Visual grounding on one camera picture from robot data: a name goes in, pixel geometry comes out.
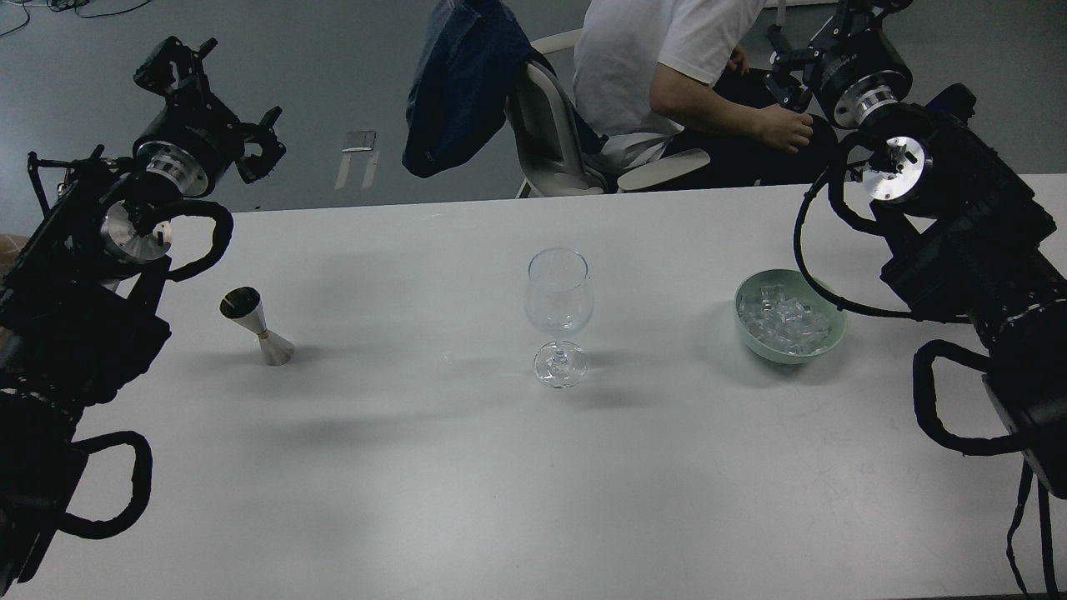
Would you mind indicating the grey office chair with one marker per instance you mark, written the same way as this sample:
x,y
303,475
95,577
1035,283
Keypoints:
x,y
544,124

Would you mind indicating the green bowl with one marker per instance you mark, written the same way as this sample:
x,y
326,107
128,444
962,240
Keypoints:
x,y
795,285

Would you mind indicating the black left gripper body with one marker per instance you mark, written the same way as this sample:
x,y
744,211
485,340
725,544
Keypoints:
x,y
197,129

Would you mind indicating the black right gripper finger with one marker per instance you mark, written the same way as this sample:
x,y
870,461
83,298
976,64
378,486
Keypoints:
x,y
789,71
852,17

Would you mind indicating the person's hand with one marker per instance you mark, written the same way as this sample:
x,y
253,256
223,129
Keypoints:
x,y
783,130

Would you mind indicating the steel cocktail jigger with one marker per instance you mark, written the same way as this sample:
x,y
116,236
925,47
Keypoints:
x,y
244,306

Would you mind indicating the dark blue jacket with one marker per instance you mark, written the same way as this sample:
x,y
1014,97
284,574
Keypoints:
x,y
473,53

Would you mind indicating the pile of ice cubes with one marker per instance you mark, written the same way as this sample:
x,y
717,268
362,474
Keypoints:
x,y
784,323

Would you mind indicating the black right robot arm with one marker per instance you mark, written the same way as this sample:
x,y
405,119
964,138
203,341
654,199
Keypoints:
x,y
963,231

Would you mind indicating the beige checkered sofa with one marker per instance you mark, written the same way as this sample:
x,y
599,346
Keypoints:
x,y
11,246

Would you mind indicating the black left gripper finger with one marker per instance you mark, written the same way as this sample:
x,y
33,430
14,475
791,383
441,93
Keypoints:
x,y
174,71
255,166

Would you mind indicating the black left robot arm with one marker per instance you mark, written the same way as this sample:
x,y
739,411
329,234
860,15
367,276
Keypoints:
x,y
80,302

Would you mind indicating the person in white shirt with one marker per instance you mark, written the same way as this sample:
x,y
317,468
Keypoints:
x,y
657,78

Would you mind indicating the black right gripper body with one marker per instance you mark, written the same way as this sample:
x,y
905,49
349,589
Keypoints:
x,y
855,73

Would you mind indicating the clear wine glass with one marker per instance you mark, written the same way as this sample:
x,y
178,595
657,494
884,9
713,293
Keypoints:
x,y
558,302

